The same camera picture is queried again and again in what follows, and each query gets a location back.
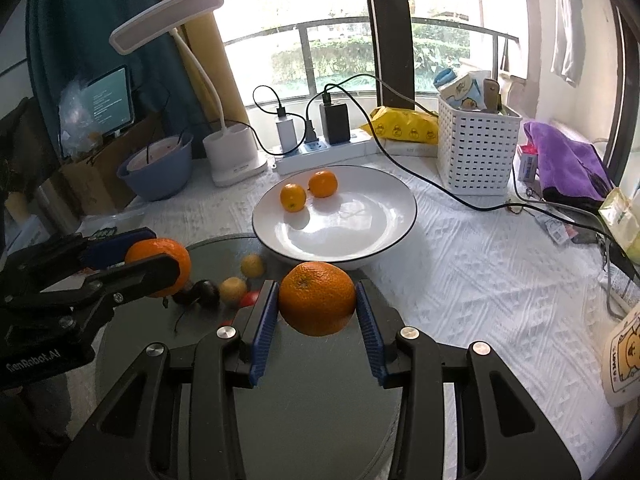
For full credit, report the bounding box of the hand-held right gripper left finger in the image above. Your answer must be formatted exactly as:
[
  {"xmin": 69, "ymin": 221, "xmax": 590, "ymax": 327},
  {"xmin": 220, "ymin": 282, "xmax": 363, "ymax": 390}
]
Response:
[{"xmin": 52, "ymin": 280, "xmax": 281, "ymax": 480}]

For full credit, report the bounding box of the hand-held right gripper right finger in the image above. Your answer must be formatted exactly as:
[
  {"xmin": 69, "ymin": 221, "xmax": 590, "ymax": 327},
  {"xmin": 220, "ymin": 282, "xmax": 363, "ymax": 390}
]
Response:
[{"xmin": 354, "ymin": 279, "xmax": 583, "ymax": 480}]

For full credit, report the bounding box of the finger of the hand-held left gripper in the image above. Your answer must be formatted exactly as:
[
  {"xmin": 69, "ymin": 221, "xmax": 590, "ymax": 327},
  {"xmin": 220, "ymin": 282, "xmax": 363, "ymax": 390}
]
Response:
[
  {"xmin": 80, "ymin": 226, "xmax": 158, "ymax": 271},
  {"xmin": 39, "ymin": 253, "xmax": 181, "ymax": 312}
]

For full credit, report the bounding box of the dark plum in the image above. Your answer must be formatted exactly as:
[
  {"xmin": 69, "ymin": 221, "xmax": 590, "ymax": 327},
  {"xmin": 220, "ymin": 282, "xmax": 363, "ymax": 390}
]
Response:
[
  {"xmin": 192, "ymin": 280, "xmax": 221, "ymax": 308},
  {"xmin": 172, "ymin": 284, "xmax": 202, "ymax": 333}
]

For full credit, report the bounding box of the large orange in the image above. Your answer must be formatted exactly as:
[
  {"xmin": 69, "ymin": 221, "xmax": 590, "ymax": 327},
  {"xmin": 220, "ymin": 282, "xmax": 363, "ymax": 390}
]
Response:
[{"xmin": 278, "ymin": 261, "xmax": 357, "ymax": 337}]

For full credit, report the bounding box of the round grey tray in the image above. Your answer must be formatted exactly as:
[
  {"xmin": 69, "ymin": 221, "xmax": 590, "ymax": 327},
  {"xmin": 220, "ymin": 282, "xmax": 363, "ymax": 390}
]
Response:
[{"xmin": 95, "ymin": 232, "xmax": 406, "ymax": 480}]

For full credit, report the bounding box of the white plate with dark rim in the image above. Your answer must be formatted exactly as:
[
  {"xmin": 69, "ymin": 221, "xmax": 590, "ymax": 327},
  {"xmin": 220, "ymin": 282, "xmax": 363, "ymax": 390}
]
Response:
[{"xmin": 251, "ymin": 165, "xmax": 418, "ymax": 271}]

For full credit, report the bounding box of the cardboard box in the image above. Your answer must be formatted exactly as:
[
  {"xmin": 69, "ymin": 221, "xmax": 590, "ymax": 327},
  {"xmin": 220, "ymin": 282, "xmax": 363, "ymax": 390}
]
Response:
[{"xmin": 60, "ymin": 112, "xmax": 168, "ymax": 216}]

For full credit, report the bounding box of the blue bowl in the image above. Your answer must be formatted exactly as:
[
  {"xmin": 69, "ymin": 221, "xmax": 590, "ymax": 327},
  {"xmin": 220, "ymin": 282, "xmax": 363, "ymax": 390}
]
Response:
[{"xmin": 116, "ymin": 132, "xmax": 194, "ymax": 202}]

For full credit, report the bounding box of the pink inner bowl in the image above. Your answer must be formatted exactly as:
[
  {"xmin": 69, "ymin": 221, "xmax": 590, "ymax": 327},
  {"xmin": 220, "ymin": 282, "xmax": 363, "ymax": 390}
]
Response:
[{"xmin": 125, "ymin": 137, "xmax": 183, "ymax": 173}]

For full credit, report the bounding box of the white embossed tablecloth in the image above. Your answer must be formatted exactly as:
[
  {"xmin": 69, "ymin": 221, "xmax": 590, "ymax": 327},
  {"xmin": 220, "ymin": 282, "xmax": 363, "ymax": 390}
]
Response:
[{"xmin": 80, "ymin": 152, "xmax": 640, "ymax": 480}]

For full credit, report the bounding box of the clear plastic bag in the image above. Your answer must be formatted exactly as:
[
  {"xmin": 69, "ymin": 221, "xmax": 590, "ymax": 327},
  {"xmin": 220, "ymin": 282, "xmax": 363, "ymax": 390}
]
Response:
[{"xmin": 57, "ymin": 80, "xmax": 108, "ymax": 161}]

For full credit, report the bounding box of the small orange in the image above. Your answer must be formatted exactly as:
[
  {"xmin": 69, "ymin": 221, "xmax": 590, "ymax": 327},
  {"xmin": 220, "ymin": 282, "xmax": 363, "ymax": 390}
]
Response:
[
  {"xmin": 279, "ymin": 183, "xmax": 307, "ymax": 212},
  {"xmin": 308, "ymin": 170, "xmax": 339, "ymax": 199}
]

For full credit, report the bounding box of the dark brown bag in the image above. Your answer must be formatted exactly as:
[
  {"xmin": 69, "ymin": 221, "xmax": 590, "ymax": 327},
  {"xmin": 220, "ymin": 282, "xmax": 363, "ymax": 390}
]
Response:
[{"xmin": 0, "ymin": 95, "xmax": 63, "ymax": 196}]

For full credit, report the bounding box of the tablet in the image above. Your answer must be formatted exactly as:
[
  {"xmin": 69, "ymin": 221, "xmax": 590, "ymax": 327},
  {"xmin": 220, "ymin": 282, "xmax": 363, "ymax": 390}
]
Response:
[{"xmin": 85, "ymin": 64, "xmax": 136, "ymax": 136}]

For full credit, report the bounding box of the white lamp base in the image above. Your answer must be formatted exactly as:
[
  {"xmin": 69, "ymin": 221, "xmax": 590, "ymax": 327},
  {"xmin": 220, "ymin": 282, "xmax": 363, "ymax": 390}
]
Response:
[{"xmin": 109, "ymin": 0, "xmax": 268, "ymax": 188}]

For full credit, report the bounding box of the white power strip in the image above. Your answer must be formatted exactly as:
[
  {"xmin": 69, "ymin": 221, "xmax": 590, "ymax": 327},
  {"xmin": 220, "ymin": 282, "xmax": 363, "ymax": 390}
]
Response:
[{"xmin": 272, "ymin": 127, "xmax": 381, "ymax": 176}]

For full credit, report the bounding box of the white flat box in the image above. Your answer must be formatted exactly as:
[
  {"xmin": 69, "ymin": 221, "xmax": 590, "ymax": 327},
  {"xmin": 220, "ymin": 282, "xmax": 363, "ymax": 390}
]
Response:
[{"xmin": 376, "ymin": 136, "xmax": 441, "ymax": 157}]

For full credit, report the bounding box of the white charger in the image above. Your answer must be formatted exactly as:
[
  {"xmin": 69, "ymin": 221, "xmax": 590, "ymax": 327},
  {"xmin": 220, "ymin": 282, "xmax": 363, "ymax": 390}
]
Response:
[{"xmin": 276, "ymin": 115, "xmax": 301, "ymax": 153}]

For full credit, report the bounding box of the white perforated basket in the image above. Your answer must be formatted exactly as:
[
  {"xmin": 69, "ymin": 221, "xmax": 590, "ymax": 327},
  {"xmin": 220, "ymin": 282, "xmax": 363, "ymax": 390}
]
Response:
[{"xmin": 437, "ymin": 95, "xmax": 523, "ymax": 197}]

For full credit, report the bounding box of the yellow snack packet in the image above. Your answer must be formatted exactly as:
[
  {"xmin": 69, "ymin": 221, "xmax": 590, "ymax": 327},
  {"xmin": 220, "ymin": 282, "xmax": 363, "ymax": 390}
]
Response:
[{"xmin": 360, "ymin": 106, "xmax": 440, "ymax": 145}]

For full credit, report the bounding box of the black charger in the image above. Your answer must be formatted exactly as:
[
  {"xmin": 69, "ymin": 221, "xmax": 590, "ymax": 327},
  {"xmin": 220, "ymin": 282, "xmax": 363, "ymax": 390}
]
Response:
[{"xmin": 319, "ymin": 102, "xmax": 352, "ymax": 143}]

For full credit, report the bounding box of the small printed packet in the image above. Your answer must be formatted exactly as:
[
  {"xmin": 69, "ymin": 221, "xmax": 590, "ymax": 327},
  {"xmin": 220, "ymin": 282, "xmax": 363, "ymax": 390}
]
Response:
[{"xmin": 537, "ymin": 212, "xmax": 576, "ymax": 246}]

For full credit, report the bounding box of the small white carton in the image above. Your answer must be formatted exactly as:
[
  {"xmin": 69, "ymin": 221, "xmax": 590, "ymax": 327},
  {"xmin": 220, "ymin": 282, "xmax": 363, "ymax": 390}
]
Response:
[{"xmin": 515, "ymin": 144, "xmax": 541, "ymax": 182}]

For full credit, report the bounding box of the teal curtain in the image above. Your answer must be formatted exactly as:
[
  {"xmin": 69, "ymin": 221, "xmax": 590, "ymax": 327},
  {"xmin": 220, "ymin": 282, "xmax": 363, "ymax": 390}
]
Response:
[{"xmin": 25, "ymin": 0, "xmax": 211, "ymax": 146}]

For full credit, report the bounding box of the printed tissue pack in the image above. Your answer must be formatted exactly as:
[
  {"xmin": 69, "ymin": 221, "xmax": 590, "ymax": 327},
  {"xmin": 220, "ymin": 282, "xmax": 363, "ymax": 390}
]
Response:
[{"xmin": 440, "ymin": 72, "xmax": 488, "ymax": 111}]

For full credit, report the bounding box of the bear print tote bag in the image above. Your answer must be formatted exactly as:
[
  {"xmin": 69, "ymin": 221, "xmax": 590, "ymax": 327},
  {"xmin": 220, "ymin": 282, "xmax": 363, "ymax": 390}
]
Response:
[{"xmin": 601, "ymin": 305, "xmax": 640, "ymax": 408}]

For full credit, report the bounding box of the purple cloth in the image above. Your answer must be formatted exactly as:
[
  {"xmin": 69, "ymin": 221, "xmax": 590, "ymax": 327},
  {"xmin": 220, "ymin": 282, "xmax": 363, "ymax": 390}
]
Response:
[{"xmin": 523, "ymin": 121, "xmax": 616, "ymax": 211}]

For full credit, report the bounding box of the dark window pillar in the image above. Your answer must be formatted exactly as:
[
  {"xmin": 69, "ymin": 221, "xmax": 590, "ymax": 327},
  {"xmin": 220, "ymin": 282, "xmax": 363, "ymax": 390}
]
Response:
[{"xmin": 360, "ymin": 0, "xmax": 416, "ymax": 111}]

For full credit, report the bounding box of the balcony railing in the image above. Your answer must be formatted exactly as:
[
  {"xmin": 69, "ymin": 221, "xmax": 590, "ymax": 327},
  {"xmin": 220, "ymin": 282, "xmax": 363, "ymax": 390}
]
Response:
[{"xmin": 222, "ymin": 17, "xmax": 521, "ymax": 111}]

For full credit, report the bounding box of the hanging white garment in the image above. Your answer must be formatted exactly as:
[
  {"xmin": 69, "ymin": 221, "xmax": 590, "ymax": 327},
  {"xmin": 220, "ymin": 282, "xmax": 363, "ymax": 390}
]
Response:
[{"xmin": 550, "ymin": 0, "xmax": 586, "ymax": 86}]

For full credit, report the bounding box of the long black cable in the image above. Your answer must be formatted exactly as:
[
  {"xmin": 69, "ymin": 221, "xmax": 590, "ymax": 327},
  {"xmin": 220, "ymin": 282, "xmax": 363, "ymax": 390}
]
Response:
[{"xmin": 345, "ymin": 95, "xmax": 640, "ymax": 271}]

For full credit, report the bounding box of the black power cord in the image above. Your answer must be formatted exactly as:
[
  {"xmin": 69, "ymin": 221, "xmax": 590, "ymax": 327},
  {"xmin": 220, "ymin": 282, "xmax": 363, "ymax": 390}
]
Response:
[{"xmin": 222, "ymin": 97, "xmax": 326, "ymax": 157}]

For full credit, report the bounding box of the black looped cable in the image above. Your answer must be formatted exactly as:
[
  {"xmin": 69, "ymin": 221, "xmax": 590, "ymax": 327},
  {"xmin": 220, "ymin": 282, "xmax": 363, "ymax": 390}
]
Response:
[{"xmin": 252, "ymin": 85, "xmax": 288, "ymax": 120}]

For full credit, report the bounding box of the black sliding door frame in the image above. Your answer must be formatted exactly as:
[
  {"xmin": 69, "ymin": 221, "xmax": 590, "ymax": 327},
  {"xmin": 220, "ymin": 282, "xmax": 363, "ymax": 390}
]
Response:
[{"xmin": 607, "ymin": 0, "xmax": 640, "ymax": 186}]

